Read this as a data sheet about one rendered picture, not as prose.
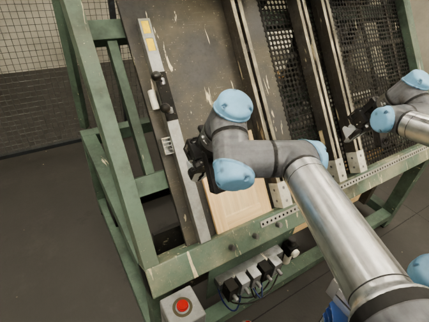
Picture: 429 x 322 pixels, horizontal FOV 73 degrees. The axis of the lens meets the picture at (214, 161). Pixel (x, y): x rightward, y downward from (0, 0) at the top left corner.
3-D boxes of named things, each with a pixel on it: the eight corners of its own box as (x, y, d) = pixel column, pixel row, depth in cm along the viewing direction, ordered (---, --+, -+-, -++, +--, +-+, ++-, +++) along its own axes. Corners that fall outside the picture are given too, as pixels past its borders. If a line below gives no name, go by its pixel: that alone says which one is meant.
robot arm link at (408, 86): (424, 88, 84) (408, 66, 87) (392, 110, 93) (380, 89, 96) (440, 88, 87) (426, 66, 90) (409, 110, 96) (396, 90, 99)
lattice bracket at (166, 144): (163, 155, 120) (165, 155, 117) (158, 139, 120) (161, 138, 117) (172, 153, 122) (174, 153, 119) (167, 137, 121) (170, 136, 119)
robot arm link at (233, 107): (219, 117, 53) (216, 81, 57) (203, 146, 62) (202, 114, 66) (258, 122, 55) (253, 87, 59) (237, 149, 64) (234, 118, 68)
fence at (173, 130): (197, 242, 125) (201, 244, 121) (135, 23, 118) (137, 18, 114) (207, 237, 127) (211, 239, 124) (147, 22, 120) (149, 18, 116)
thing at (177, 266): (145, 290, 120) (152, 300, 110) (137, 263, 119) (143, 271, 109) (425, 154, 218) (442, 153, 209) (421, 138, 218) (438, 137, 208)
